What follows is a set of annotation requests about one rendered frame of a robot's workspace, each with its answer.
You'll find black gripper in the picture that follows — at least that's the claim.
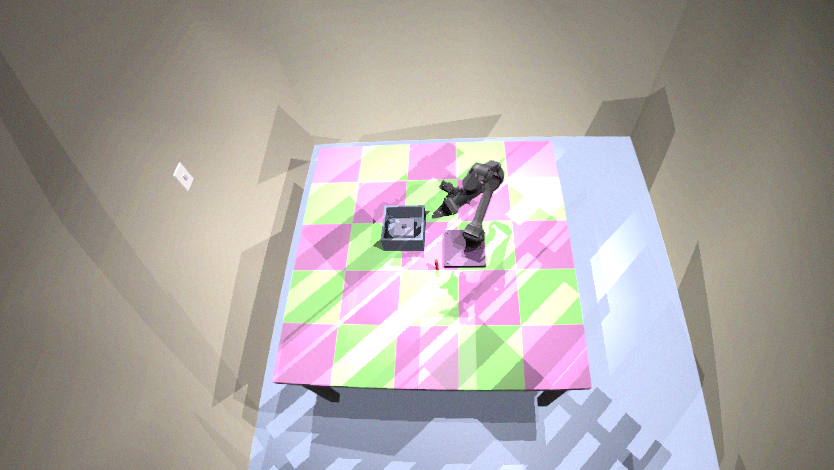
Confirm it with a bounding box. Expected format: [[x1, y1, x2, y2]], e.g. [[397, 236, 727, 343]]
[[431, 187, 472, 219]]

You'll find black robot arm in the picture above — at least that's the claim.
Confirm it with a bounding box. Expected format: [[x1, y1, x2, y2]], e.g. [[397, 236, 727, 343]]
[[439, 160, 505, 250]]

